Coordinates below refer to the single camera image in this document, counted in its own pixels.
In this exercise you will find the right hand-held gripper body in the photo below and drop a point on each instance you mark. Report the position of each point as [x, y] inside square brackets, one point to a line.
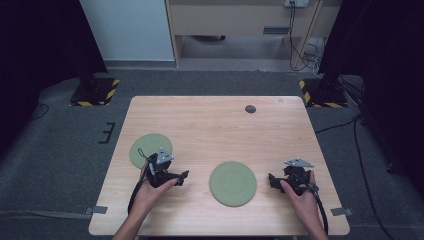
[296, 173]

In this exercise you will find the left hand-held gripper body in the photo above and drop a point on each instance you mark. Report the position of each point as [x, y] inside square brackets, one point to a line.
[159, 168]

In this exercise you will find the green round plate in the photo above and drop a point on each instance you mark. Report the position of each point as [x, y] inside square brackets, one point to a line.
[232, 184]
[146, 146]

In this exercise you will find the person's left hand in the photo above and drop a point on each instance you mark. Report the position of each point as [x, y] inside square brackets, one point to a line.
[146, 196]

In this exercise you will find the person's right hand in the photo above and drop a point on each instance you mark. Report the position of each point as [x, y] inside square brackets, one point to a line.
[305, 206]

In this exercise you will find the grey tape strip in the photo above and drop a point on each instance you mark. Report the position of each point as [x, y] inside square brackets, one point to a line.
[341, 211]
[96, 210]

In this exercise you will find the grey round table grommet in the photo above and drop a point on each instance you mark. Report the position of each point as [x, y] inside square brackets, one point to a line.
[250, 109]

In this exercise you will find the striped black stand base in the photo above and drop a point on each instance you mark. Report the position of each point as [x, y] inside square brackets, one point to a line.
[95, 91]
[323, 95]

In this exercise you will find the black curtain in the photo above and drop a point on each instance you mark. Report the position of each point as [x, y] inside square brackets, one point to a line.
[43, 43]
[383, 50]

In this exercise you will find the white wall socket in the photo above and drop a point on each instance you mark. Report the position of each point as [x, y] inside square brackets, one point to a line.
[296, 3]

